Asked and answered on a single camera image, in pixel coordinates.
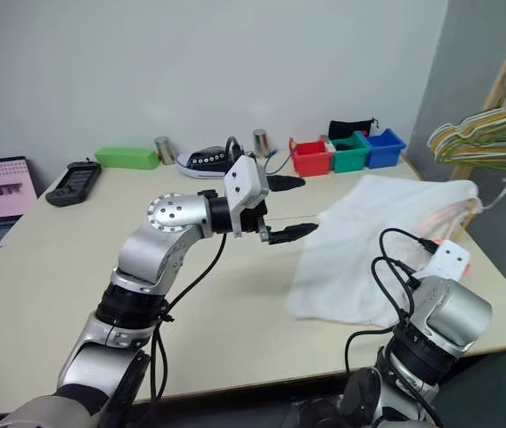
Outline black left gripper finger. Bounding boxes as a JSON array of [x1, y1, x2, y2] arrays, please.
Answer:
[[266, 174, 306, 194], [263, 222, 316, 247]]

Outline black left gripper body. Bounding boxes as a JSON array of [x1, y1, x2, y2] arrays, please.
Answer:
[[239, 201, 273, 236]]

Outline black and white sneaker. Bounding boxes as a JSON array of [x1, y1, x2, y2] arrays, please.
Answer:
[[175, 145, 237, 180]]

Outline black handheld controller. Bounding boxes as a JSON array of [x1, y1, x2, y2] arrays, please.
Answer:
[[45, 160, 103, 209]]

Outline red plastic bin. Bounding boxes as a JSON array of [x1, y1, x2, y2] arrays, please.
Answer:
[[289, 136, 335, 177]]

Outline white cloth shorts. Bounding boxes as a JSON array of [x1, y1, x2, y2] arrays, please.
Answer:
[[284, 174, 482, 330]]

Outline blue plastic bin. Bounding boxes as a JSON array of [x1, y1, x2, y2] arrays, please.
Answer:
[[363, 128, 408, 170]]

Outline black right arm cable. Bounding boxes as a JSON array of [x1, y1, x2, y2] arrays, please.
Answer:
[[343, 227, 446, 428]]

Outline metal cup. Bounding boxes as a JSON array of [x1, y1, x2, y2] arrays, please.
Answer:
[[153, 135, 176, 166], [252, 128, 273, 159]]

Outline blue cable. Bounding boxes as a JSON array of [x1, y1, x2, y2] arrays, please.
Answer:
[[263, 148, 292, 176]]

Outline bundle of coloured hangers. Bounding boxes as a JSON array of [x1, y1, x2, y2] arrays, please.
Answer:
[[426, 62, 506, 180]]

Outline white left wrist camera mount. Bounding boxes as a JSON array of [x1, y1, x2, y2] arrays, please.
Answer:
[[222, 155, 272, 238]]

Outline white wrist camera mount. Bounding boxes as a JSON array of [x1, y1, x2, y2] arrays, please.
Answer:
[[222, 155, 272, 238], [425, 238, 473, 283]]

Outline green rectangular box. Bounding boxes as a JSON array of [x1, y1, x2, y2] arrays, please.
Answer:
[[94, 146, 162, 171]]

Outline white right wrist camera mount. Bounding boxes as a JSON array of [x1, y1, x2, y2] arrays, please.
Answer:
[[425, 238, 473, 283]]

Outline dark rounded shape under table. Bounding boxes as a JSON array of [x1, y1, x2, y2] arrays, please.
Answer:
[[279, 394, 347, 428]]

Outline black drawstring pouch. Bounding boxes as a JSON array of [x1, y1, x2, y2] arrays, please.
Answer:
[[327, 116, 380, 141]]

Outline green plastic bin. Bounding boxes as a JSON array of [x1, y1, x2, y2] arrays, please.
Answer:
[[327, 130, 371, 174]]

